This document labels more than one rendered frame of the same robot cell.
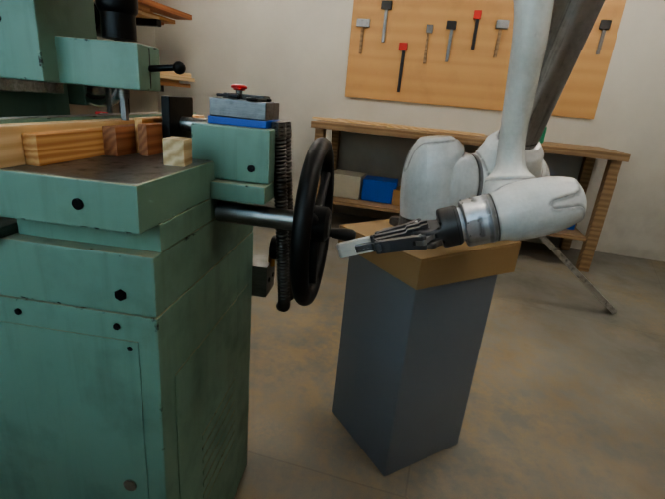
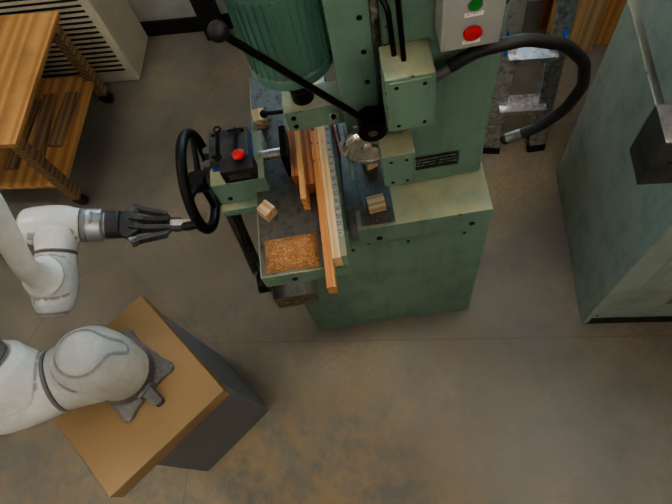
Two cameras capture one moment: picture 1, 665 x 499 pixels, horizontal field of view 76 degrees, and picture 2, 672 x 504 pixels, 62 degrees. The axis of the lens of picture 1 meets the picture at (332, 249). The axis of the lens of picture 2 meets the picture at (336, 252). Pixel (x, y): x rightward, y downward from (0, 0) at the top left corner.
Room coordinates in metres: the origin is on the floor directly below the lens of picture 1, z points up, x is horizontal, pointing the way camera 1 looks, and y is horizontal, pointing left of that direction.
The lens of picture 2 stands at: (1.60, 0.41, 2.08)
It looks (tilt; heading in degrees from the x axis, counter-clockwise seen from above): 65 degrees down; 185
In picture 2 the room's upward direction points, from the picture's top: 19 degrees counter-clockwise
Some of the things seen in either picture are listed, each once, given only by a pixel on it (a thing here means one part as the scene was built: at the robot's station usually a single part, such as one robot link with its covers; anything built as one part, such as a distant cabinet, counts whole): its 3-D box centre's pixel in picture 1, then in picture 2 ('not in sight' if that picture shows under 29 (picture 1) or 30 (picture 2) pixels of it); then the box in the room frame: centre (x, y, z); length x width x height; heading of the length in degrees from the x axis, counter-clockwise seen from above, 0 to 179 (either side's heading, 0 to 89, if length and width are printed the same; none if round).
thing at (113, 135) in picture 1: (148, 136); (307, 149); (0.78, 0.35, 0.92); 0.23 x 0.02 x 0.04; 174
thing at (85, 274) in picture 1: (71, 221); (368, 163); (0.76, 0.49, 0.76); 0.57 x 0.45 x 0.09; 84
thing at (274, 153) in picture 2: (194, 124); (274, 153); (0.79, 0.27, 0.95); 0.09 x 0.07 x 0.09; 174
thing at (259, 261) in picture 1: (248, 273); (295, 288); (0.99, 0.21, 0.58); 0.12 x 0.08 x 0.08; 84
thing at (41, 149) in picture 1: (156, 134); (318, 171); (0.85, 0.36, 0.92); 0.62 x 0.02 x 0.04; 174
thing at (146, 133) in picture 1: (167, 137); (294, 152); (0.78, 0.31, 0.92); 0.17 x 0.02 x 0.05; 174
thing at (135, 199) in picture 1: (199, 169); (278, 171); (0.78, 0.26, 0.87); 0.61 x 0.30 x 0.06; 174
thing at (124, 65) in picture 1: (111, 69); (315, 108); (0.75, 0.39, 1.03); 0.14 x 0.07 x 0.09; 84
